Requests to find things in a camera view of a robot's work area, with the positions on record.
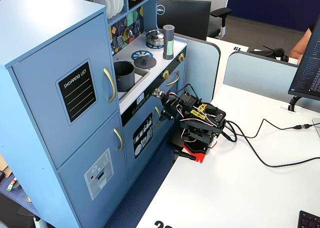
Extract gold oven handle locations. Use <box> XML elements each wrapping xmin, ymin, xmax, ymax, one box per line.
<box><xmin>166</xmin><ymin>71</ymin><xmax>181</xmax><ymax>87</ymax></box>

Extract person's bare forearm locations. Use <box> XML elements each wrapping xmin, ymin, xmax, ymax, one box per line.
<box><xmin>289</xmin><ymin>27</ymin><xmax>313</xmax><ymax>61</ymax></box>

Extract gold dishwasher door handle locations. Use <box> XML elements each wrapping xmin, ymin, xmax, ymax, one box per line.
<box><xmin>154</xmin><ymin>106</ymin><xmax>162</xmax><ymax>127</ymax></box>

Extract black monitor mount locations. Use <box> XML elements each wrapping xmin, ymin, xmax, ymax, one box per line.
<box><xmin>287</xmin><ymin>95</ymin><xmax>302</xmax><ymax>112</ymax></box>

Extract small gripper camera board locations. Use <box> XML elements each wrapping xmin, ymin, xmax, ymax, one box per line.
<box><xmin>152</xmin><ymin>87</ymin><xmax>166</xmax><ymax>99</ymax></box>

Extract thin black USB cable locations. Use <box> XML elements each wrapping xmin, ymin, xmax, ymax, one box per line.
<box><xmin>226</xmin><ymin>118</ymin><xmax>313</xmax><ymax>139</ymax></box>

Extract gray toy cooking pot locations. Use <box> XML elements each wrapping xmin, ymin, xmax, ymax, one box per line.
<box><xmin>113</xmin><ymin>61</ymin><xmax>136</xmax><ymax>93</ymax></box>

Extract silver metal pot with lid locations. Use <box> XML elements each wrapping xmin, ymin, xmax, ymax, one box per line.
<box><xmin>145</xmin><ymin>29</ymin><xmax>165</xmax><ymax>46</ymax></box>

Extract black keyboard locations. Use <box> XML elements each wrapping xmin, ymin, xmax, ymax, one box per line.
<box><xmin>297</xmin><ymin>210</ymin><xmax>320</xmax><ymax>228</ymax></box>

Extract gray pot lid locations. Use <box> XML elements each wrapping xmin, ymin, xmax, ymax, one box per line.
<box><xmin>133</xmin><ymin>56</ymin><xmax>157</xmax><ymax>69</ymax></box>

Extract black Dell monitor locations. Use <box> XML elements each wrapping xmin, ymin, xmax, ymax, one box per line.
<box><xmin>156</xmin><ymin>0</ymin><xmax>212</xmax><ymax>41</ymax></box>

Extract black headphones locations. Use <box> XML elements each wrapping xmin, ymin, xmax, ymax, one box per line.
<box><xmin>248</xmin><ymin>45</ymin><xmax>290</xmax><ymax>62</ymax></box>

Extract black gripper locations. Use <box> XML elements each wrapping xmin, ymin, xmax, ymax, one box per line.
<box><xmin>159</xmin><ymin>93</ymin><xmax>185</xmax><ymax>122</ymax></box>

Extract gold freezer door handle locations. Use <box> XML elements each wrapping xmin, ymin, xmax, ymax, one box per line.
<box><xmin>113</xmin><ymin>128</ymin><xmax>124</xmax><ymax>152</ymax></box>

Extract blue door with dish print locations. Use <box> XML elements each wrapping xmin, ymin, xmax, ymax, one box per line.
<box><xmin>122</xmin><ymin>107</ymin><xmax>166</xmax><ymax>183</ymax></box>

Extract monitor with lit screen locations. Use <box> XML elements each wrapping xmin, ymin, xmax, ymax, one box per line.
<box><xmin>288</xmin><ymin>16</ymin><xmax>320</xmax><ymax>101</ymax></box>

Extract light blue desk divider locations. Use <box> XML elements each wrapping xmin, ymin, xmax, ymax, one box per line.
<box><xmin>223</xmin><ymin>50</ymin><xmax>320</xmax><ymax>113</ymax></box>
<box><xmin>169</xmin><ymin>32</ymin><xmax>222</xmax><ymax>106</ymax></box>

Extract blue door with ice dispenser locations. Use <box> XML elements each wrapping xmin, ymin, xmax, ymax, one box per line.
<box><xmin>57</xmin><ymin>111</ymin><xmax>130</xmax><ymax>228</ymax></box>

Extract blue toy kitchen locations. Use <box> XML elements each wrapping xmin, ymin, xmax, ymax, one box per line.
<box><xmin>0</xmin><ymin>0</ymin><xmax>188</xmax><ymax>228</ymax></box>

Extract gray cylindrical salt shaker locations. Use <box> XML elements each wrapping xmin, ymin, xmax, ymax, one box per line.
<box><xmin>162</xmin><ymin>24</ymin><xmax>175</xmax><ymax>61</ymax></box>

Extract white desk number label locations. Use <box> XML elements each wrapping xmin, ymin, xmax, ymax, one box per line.
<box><xmin>226</xmin><ymin>44</ymin><xmax>250</xmax><ymax>53</ymax></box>

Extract gold fridge door handle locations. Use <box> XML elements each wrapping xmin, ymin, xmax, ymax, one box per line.
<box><xmin>103</xmin><ymin>67</ymin><xmax>117</xmax><ymax>104</ymax></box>

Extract black table clamp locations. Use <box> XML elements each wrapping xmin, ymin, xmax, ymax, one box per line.
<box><xmin>173</xmin><ymin>149</ymin><xmax>197</xmax><ymax>163</ymax></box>

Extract thick black power cable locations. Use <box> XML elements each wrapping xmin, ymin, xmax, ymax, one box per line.
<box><xmin>223</xmin><ymin>120</ymin><xmax>320</xmax><ymax>168</ymax></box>

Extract red robot base mount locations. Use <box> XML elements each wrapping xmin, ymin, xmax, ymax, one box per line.
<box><xmin>182</xmin><ymin>140</ymin><xmax>218</xmax><ymax>164</ymax></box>

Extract blue door with shopping list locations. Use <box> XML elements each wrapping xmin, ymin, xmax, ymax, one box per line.
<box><xmin>12</xmin><ymin>12</ymin><xmax>119</xmax><ymax>170</ymax></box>

